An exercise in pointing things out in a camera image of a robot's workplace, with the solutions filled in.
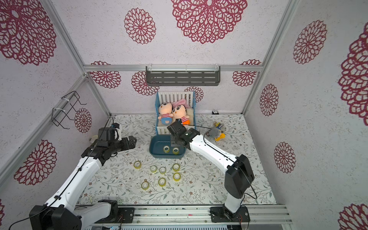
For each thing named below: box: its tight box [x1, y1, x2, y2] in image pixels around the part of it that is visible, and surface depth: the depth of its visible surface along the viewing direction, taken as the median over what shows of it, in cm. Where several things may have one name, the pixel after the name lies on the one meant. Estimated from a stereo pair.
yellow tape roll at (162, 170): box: [159, 165, 167, 175], surface depth 91 cm
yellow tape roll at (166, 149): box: [162, 145, 171, 154], surface depth 100 cm
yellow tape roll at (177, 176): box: [172, 172, 182, 182], surface depth 88 cm
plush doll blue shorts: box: [157, 102, 173, 126], surface depth 108 cm
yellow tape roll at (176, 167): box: [172, 163, 181, 172], surface depth 92 cm
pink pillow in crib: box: [171, 98, 191, 108], surface depth 115 cm
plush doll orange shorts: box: [169, 98, 191, 127], surface depth 105 cm
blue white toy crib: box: [155, 91, 197, 135], surface depth 109 cm
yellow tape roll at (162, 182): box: [158, 177, 167, 187], surface depth 87 cm
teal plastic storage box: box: [149, 134, 186, 159], surface depth 99 cm
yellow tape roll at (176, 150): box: [172, 147, 180, 155], surface depth 99 cm
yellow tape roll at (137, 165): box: [133, 160, 142, 170], surface depth 93 cm
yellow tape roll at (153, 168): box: [149, 165, 158, 173], surface depth 92 cm
